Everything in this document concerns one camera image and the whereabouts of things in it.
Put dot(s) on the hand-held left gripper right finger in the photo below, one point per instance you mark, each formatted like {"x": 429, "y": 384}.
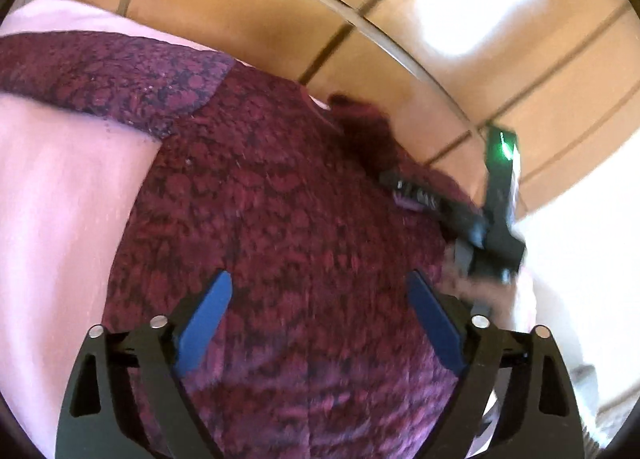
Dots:
{"x": 435, "y": 314}

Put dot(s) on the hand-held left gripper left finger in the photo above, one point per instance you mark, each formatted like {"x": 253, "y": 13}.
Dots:
{"x": 207, "y": 314}

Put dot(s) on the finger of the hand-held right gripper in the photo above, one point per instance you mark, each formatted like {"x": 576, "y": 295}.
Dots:
{"x": 425, "y": 196}

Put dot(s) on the maroon knit sweater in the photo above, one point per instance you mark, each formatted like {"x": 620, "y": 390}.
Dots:
{"x": 275, "y": 214}

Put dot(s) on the person's right hand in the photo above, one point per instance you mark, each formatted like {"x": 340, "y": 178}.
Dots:
{"x": 475, "y": 291}

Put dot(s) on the white furniture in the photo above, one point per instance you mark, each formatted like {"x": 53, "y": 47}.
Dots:
{"x": 580, "y": 264}

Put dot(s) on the pink bed sheet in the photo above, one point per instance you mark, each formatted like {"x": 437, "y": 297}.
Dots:
{"x": 55, "y": 179}

